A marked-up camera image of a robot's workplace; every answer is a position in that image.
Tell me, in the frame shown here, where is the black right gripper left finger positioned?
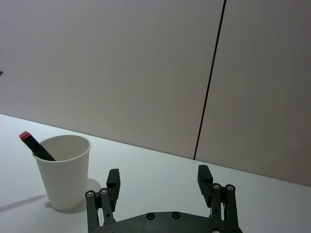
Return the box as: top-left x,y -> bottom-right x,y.
85,168 -> 121,230

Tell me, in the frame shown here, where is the black marker with red cap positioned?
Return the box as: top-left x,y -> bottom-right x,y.
19,131 -> 57,162

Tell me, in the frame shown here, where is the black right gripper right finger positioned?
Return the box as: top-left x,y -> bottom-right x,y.
197,165 -> 242,229

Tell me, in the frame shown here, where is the white paper cup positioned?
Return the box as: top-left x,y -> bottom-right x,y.
32,134 -> 91,211

